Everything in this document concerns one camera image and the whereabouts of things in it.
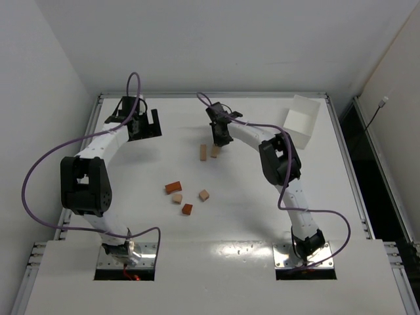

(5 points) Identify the light long wood block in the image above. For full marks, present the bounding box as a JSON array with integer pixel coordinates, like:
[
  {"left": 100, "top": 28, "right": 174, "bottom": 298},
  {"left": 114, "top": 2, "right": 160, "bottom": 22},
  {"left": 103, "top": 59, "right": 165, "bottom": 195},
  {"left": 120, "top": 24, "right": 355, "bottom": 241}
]
[
  {"left": 199, "top": 144, "right": 207, "bottom": 161},
  {"left": 210, "top": 145, "right": 220, "bottom": 158}
]

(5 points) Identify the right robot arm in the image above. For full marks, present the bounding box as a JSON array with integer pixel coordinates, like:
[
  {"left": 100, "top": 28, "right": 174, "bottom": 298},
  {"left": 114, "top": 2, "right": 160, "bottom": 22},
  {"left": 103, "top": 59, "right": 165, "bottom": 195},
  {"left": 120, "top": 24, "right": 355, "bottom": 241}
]
[{"left": 205, "top": 102, "right": 326, "bottom": 264}]

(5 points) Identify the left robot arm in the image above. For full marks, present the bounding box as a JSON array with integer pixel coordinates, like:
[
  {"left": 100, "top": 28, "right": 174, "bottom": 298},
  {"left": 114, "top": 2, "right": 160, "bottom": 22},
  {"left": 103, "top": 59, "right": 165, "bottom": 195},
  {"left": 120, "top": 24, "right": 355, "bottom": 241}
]
[{"left": 60, "top": 96, "right": 162, "bottom": 267}]

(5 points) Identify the dark brown arch block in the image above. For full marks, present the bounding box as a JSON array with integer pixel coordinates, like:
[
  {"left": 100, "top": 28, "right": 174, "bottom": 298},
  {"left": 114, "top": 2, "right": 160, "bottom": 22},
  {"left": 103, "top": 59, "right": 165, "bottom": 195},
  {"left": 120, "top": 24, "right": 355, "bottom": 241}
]
[{"left": 165, "top": 181, "right": 182, "bottom": 194}]

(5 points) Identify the light wood cube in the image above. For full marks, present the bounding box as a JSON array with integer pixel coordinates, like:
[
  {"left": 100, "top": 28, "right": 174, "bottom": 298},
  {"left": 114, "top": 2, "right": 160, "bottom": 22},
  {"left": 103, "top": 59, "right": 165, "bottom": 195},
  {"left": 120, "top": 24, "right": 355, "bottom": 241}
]
[
  {"left": 198, "top": 190, "right": 209, "bottom": 202},
  {"left": 172, "top": 194, "right": 183, "bottom": 204}
]

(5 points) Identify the dark brown wood cube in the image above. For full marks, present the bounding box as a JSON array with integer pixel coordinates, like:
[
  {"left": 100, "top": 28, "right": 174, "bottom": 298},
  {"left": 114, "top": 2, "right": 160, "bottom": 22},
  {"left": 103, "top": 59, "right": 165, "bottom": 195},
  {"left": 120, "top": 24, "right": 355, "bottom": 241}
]
[{"left": 182, "top": 203, "right": 193, "bottom": 216}]

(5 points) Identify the white storage box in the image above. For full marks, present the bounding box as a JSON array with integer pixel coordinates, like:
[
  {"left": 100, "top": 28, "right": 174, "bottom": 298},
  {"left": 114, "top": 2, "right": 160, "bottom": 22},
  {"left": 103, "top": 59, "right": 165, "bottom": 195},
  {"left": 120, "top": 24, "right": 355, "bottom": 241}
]
[{"left": 283, "top": 94, "right": 321, "bottom": 150}]

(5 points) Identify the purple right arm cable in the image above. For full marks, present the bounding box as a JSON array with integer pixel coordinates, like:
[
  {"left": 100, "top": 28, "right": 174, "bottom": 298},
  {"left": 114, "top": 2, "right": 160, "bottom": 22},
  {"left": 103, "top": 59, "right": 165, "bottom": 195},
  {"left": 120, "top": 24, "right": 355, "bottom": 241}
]
[{"left": 196, "top": 92, "right": 352, "bottom": 272}]

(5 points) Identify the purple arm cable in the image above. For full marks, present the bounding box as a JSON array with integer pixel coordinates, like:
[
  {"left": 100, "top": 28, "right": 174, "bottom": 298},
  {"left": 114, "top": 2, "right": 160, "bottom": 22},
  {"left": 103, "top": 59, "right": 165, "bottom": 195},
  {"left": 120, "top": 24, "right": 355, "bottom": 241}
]
[
  {"left": 21, "top": 72, "right": 162, "bottom": 260},
  {"left": 196, "top": 92, "right": 352, "bottom": 272}
]

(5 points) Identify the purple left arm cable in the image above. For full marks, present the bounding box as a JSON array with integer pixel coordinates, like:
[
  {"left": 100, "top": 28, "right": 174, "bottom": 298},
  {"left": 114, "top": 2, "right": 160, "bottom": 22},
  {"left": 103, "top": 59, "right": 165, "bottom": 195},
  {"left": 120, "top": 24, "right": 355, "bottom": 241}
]
[{"left": 21, "top": 72, "right": 162, "bottom": 260}]

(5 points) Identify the aluminium table frame rail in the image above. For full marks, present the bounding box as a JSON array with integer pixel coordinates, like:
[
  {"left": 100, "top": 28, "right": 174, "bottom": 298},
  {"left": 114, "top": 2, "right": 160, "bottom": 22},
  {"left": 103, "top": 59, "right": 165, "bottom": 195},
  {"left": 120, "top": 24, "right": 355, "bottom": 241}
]
[{"left": 98, "top": 91, "right": 329, "bottom": 99}]

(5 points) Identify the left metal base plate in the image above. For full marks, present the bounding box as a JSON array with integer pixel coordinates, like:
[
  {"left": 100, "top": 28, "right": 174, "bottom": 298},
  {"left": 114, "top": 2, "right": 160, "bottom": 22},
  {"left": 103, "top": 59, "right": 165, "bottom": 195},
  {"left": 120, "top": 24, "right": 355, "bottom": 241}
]
[{"left": 96, "top": 241, "right": 157, "bottom": 270}]

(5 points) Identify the metal base plate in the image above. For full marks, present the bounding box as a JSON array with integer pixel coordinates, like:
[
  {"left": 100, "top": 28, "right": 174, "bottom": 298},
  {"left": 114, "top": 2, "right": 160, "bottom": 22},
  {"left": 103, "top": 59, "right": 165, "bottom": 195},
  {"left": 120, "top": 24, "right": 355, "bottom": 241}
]
[
  {"left": 96, "top": 241, "right": 157, "bottom": 270},
  {"left": 272, "top": 242, "right": 335, "bottom": 270}
]

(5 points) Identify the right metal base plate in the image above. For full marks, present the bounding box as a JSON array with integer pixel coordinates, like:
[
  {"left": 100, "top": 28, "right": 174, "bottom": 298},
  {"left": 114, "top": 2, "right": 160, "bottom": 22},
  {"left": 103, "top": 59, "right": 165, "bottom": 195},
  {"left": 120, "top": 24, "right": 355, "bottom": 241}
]
[{"left": 272, "top": 242, "right": 335, "bottom": 270}]

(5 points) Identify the wall cable with plug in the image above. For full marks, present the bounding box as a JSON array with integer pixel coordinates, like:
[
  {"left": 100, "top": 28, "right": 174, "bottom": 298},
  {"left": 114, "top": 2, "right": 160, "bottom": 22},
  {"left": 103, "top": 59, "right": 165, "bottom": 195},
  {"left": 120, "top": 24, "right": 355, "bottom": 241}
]
[{"left": 364, "top": 96, "right": 389, "bottom": 132}]

